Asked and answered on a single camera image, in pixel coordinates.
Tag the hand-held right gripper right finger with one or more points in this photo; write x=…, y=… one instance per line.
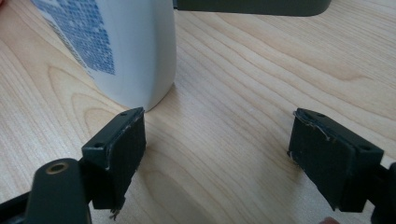
x=330, y=161

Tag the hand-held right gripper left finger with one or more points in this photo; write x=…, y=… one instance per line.
x=121, y=155

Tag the white bottle with blue cap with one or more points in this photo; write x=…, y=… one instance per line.
x=140, y=46

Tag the black slotted corner shelf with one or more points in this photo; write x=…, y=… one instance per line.
x=249, y=7

